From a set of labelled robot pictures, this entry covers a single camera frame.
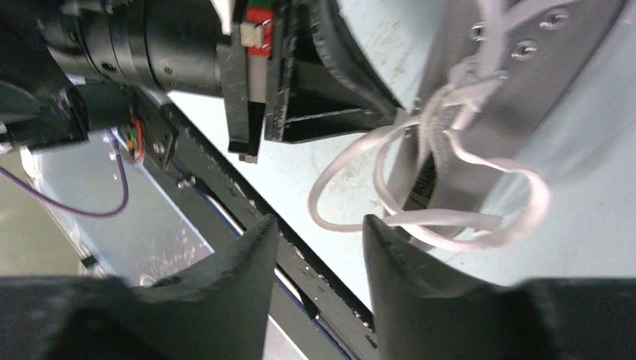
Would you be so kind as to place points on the grey sneaker laces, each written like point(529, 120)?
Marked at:
point(496, 70)

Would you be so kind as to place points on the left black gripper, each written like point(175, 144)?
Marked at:
point(328, 88)

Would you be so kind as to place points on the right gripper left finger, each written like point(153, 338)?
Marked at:
point(217, 308)

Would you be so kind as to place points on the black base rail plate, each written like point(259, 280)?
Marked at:
point(311, 309)

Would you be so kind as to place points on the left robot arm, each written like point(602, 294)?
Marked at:
point(44, 43)

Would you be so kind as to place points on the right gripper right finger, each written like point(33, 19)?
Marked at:
point(425, 309)

